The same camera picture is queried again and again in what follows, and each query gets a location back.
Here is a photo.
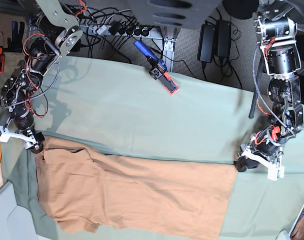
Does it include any blue orange bar clamp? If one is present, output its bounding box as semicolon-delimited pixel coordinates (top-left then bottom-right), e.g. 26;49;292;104
133;40;179;95

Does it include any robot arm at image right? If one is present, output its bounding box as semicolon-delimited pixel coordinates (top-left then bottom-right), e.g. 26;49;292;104
234;0;304;181

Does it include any white power strip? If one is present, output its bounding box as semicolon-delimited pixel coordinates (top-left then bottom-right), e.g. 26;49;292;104
90;23;163;39

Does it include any tan T-shirt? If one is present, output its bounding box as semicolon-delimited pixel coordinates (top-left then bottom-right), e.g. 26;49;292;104
35;136;237;240

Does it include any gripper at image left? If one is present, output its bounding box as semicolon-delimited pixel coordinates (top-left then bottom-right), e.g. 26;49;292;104
10;113;45;153

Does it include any white plastic bin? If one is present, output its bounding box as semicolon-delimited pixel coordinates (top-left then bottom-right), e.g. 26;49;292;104
0;182;38;240

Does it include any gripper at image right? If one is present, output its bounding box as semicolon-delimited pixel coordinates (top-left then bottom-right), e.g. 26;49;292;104
234;132;283;173

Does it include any green table cloth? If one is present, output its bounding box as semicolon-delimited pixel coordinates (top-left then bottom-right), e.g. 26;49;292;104
0;51;304;240

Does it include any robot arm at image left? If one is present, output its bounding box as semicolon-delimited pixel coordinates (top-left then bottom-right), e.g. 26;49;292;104
0;0;83;154

